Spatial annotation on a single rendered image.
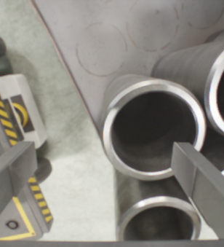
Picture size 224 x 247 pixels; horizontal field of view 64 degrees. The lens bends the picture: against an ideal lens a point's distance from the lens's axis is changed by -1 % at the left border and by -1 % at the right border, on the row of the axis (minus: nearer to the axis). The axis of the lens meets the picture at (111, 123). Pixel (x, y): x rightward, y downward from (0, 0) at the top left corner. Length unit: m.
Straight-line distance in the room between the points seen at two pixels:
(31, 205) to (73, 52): 0.42
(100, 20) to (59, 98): 0.39
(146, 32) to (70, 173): 0.65
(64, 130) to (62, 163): 0.16
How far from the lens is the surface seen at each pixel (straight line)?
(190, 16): 0.52
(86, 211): 1.00
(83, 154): 0.82
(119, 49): 0.47
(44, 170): 0.74
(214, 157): 0.30
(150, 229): 0.38
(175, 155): 0.16
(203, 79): 0.23
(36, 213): 0.59
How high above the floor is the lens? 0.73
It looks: 73 degrees down
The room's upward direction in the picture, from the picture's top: 177 degrees clockwise
